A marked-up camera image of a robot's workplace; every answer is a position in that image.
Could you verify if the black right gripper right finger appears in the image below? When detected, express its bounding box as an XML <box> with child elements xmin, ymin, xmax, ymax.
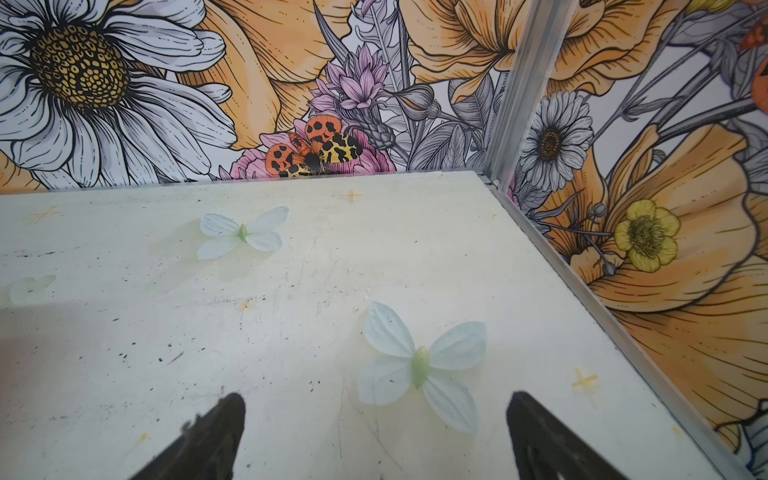
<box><xmin>506</xmin><ymin>391</ymin><xmax>626</xmax><ymax>480</ymax></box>

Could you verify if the right aluminium corner post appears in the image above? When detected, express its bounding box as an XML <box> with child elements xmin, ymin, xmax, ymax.
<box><xmin>484</xmin><ymin>1</ymin><xmax>577</xmax><ymax>193</ymax></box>

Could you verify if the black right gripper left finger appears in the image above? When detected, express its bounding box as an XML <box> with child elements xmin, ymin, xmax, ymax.
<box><xmin>131</xmin><ymin>392</ymin><xmax>246</xmax><ymax>480</ymax></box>

